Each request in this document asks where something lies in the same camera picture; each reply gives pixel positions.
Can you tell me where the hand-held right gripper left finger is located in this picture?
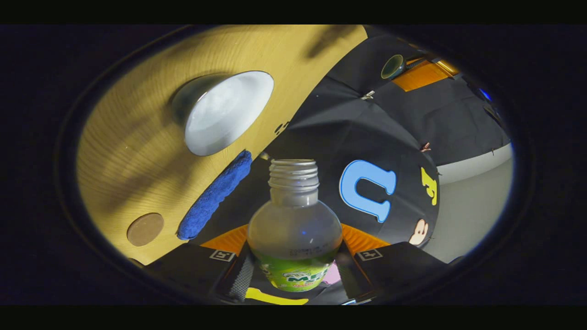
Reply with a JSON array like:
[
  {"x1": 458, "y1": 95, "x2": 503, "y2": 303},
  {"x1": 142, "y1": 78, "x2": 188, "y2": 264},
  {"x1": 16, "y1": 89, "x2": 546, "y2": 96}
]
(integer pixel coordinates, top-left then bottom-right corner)
[{"x1": 146, "y1": 224, "x2": 256, "y2": 304}]

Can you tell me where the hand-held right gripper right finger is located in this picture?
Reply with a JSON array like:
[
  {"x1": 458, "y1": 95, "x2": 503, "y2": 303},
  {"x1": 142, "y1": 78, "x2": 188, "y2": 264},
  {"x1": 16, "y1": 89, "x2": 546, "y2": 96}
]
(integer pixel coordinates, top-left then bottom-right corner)
[{"x1": 336, "y1": 223, "x2": 449, "y2": 304}]

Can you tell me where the silver green water bottle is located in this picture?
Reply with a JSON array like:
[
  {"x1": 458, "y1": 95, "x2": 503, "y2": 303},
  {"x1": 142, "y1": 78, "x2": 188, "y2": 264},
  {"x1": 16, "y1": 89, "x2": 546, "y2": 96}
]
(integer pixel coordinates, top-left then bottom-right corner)
[{"x1": 247, "y1": 159, "x2": 343, "y2": 293}]

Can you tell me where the round brown coaster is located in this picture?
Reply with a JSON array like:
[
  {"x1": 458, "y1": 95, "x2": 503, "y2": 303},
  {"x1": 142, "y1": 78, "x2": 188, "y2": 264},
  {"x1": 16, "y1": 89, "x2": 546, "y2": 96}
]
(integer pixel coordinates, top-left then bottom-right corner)
[{"x1": 127, "y1": 212, "x2": 165, "y2": 247}]

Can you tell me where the dark blue teacup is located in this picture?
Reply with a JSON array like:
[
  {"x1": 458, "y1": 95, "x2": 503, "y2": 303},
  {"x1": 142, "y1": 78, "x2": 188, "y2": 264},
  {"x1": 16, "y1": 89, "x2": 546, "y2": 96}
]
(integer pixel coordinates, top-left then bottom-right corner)
[{"x1": 171, "y1": 71, "x2": 275, "y2": 157}]

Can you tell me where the blue towel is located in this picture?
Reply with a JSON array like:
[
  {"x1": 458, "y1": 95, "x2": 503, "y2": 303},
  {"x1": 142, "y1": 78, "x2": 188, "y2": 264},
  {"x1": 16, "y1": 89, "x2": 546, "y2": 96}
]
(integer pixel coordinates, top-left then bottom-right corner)
[{"x1": 177, "y1": 150, "x2": 253, "y2": 241}]

